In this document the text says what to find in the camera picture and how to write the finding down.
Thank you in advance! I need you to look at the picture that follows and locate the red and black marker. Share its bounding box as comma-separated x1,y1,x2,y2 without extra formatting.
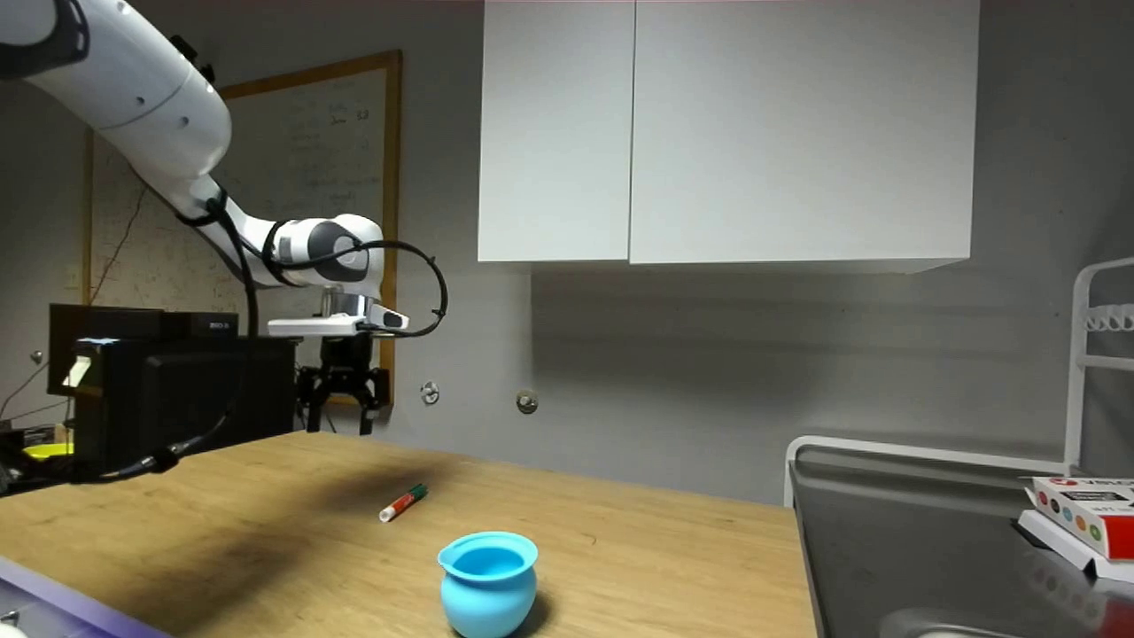
377,477,434,529

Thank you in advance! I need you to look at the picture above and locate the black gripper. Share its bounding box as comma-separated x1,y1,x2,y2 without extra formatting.
294,332,395,436

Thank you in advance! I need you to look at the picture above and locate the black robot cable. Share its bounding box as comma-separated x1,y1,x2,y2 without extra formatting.
0,195,453,489

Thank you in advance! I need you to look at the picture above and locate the red and white box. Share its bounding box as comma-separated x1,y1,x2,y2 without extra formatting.
1013,470,1134,586

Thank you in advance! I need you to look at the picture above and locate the blue round container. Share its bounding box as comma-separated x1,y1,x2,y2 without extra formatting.
435,529,543,638

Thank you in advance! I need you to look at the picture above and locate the yellow item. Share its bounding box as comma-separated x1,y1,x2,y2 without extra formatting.
23,436,77,465

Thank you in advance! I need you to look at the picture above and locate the white wall cabinet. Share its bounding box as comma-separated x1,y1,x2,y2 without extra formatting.
475,0,987,270

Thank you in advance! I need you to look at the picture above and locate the metal sink basin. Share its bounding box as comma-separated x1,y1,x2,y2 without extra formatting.
791,442,1134,638

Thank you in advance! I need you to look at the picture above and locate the black monitor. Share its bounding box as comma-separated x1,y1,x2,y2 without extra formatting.
48,301,242,399

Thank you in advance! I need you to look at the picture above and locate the white tag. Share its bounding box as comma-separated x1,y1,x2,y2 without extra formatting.
61,352,99,392

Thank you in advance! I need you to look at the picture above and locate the large black box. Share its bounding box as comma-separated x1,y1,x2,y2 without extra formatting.
70,332,299,482

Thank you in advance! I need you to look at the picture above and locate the white wire rack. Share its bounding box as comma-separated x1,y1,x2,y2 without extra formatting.
779,253,1134,510

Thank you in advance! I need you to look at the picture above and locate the wood framed whiteboard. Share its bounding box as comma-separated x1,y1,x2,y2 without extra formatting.
81,45,407,383

